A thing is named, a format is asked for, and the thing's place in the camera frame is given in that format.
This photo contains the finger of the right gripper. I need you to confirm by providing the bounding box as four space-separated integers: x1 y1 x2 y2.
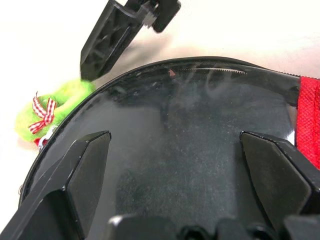
79 0 148 82

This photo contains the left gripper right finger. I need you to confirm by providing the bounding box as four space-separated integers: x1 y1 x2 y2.
239 131 320 227

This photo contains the black table tennis paddle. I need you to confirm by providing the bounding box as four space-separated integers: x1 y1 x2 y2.
32 71 298 240

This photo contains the green fluffy zipper charm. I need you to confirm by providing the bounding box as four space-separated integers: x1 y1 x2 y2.
15 79 97 151

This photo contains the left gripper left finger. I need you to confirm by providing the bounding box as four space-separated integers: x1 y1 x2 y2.
6 130 111 240

